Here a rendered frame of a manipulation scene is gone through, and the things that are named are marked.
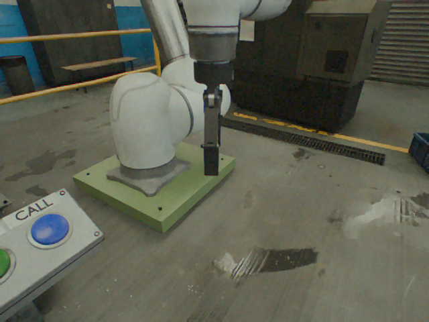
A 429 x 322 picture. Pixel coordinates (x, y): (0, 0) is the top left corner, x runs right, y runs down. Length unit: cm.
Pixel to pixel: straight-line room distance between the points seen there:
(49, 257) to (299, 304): 41
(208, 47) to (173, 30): 35
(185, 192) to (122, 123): 23
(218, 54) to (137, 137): 29
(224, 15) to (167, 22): 37
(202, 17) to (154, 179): 41
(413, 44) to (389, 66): 49
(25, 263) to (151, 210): 38
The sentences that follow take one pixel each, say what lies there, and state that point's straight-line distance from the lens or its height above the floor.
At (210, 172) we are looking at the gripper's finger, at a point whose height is 96.
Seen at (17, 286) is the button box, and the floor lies 105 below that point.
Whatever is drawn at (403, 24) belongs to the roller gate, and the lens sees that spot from 639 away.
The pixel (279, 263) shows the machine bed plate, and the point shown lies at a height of 80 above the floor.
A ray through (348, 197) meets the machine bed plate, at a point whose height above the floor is 80.
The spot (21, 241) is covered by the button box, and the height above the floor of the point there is 107.
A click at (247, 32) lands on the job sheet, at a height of 102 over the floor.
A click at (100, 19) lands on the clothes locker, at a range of 620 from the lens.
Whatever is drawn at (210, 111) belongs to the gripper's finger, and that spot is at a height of 109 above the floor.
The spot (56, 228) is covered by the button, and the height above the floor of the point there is 107.
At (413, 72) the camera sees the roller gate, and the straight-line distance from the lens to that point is 648.
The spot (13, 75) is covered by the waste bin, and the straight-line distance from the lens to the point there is 551.
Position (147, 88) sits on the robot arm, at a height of 109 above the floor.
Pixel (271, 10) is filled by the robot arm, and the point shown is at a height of 125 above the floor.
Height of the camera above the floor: 125
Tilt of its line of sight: 31 degrees down
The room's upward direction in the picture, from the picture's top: straight up
